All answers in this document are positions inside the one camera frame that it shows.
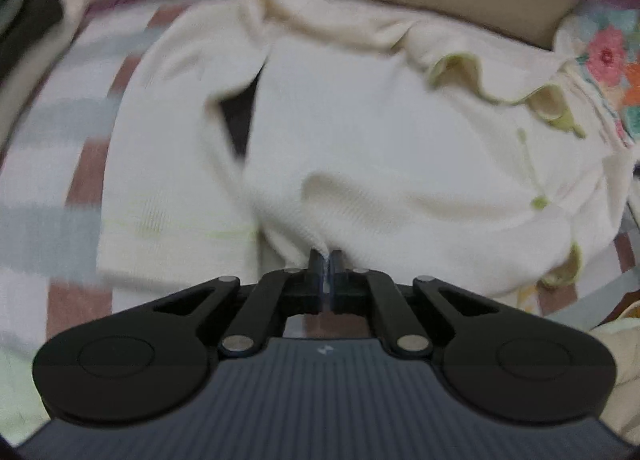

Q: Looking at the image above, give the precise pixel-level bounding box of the floral patchwork quilt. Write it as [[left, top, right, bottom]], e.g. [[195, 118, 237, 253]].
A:
[[552, 0, 640, 148]]

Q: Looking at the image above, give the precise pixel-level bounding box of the tan mattress edge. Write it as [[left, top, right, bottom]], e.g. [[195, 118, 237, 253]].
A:
[[295, 0, 578, 48]]

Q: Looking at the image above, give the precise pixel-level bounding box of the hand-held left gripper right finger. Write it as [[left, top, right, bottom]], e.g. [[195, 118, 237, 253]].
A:
[[330, 249, 532, 358]]

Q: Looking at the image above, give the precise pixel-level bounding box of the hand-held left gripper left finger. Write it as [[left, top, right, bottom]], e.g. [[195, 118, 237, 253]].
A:
[[112, 249, 329, 358]]

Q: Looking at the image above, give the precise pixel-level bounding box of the cream collared shirt green trim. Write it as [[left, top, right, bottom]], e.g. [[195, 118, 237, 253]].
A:
[[97, 0, 633, 298]]

